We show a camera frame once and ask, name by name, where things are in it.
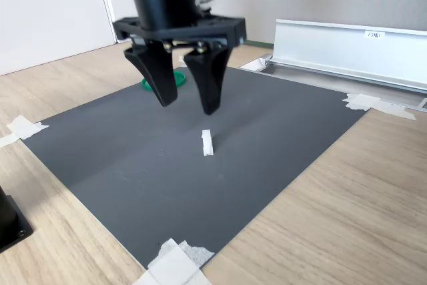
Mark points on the white side partition panel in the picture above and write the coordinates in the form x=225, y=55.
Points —
x=50, y=14

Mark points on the small white plastic terminal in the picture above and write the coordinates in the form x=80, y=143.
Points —
x=207, y=143

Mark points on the round green lid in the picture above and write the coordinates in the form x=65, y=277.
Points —
x=180, y=79

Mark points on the white masking tape patch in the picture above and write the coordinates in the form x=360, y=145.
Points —
x=360, y=101
x=25, y=126
x=173, y=265
x=181, y=60

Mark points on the small white printed label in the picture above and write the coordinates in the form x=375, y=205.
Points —
x=375, y=34

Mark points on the dark grey mat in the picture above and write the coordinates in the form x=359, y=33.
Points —
x=133, y=151

